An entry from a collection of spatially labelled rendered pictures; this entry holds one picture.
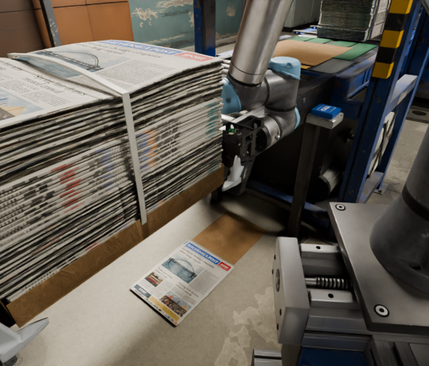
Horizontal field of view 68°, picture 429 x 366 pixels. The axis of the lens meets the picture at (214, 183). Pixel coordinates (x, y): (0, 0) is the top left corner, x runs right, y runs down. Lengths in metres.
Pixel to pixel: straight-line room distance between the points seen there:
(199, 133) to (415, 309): 0.36
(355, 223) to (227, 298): 0.95
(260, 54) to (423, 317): 0.47
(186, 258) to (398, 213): 1.19
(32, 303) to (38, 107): 0.22
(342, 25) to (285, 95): 1.42
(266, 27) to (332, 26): 1.57
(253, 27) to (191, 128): 0.22
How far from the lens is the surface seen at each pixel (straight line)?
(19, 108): 0.37
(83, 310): 1.48
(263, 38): 0.62
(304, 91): 1.16
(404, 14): 1.27
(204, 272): 1.48
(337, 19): 2.16
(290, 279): 0.49
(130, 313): 1.42
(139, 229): 0.48
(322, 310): 0.49
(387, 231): 0.48
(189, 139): 0.48
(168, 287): 1.45
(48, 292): 0.44
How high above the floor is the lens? 1.14
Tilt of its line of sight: 34 degrees down
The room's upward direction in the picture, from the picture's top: straight up
